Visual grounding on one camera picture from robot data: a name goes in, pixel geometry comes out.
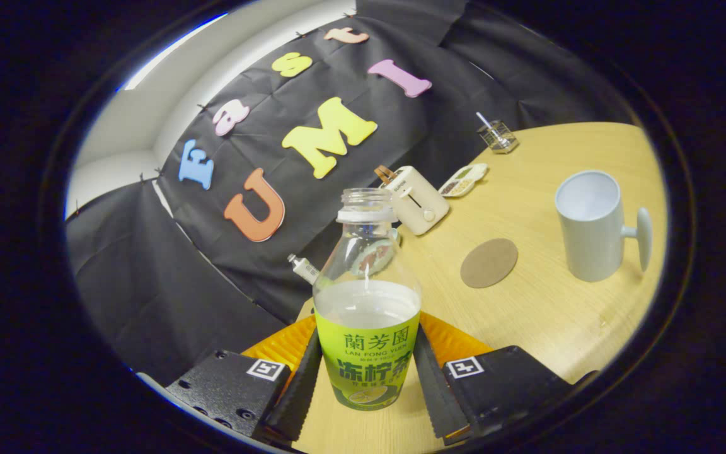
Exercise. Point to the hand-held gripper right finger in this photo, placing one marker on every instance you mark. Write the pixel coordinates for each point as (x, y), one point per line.
(432, 391)

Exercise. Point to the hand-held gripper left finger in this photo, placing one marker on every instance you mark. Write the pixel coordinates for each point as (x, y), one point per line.
(303, 391)

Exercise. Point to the green label juice bottle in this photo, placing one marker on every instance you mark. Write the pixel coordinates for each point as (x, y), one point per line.
(366, 353)

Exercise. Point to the round brown coaster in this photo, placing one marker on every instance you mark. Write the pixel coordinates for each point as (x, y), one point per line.
(489, 263)

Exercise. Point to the pale grey cup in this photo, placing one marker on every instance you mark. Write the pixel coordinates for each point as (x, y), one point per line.
(590, 239)

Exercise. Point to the small white green bottle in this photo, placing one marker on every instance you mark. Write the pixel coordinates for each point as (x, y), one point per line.
(304, 269)

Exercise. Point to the wooden table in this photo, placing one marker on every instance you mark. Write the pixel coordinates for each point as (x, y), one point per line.
(558, 321)

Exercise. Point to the cream toaster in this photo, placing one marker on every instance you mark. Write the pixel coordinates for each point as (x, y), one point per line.
(416, 202)

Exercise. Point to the white divided food tray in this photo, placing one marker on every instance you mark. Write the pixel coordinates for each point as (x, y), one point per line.
(462, 181)

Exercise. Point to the brown bread slice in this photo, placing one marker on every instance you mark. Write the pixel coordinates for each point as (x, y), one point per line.
(383, 173)

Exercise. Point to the white straw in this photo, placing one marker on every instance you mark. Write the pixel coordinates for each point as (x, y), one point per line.
(484, 121)

